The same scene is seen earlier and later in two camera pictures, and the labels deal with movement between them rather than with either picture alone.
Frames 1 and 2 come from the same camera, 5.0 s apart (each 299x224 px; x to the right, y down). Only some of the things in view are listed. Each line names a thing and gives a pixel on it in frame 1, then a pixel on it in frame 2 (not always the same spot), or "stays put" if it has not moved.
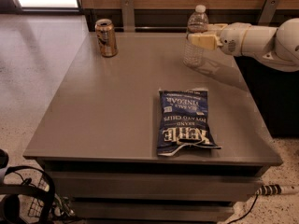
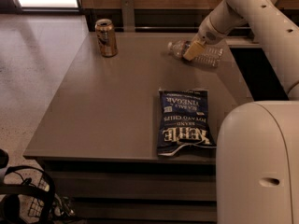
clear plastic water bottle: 197,22 → 211,56
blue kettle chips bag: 183,121 stays put
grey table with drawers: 98,138 stays put
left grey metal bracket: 128,14 stays put
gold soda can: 106,37 stays put
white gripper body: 231,39 → 206,35
